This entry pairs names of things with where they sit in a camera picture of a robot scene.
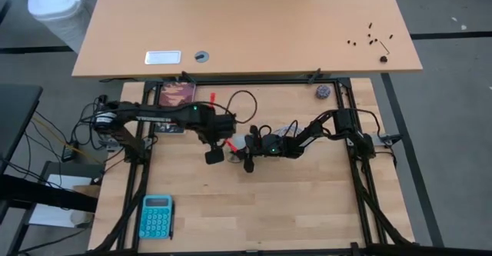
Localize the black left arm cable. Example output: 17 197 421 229
225 89 258 125

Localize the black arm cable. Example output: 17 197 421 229
225 89 258 125
249 119 301 140

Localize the black power adapter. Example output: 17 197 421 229
61 142 79 163

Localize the white light bulb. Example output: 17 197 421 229
229 134 248 152

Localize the white label plate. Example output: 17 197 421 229
144 50 182 65

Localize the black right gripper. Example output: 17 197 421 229
240 124 270 174

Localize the white cardboard sheet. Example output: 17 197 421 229
28 173 97 228

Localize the teal calculator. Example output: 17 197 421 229
138 194 174 241

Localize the red cover book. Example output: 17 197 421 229
156 81 198 135

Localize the black pen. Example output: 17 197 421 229
169 201 176 241

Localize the white trash bin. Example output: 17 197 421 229
27 0 90 53

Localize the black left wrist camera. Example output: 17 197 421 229
204 147 225 166

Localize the black cable bundle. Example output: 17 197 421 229
355 163 414 248
91 171 149 254

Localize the light wooden desk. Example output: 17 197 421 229
71 0 424 78

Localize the black side table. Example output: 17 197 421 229
0 85 44 176

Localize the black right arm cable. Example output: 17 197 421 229
249 119 301 140

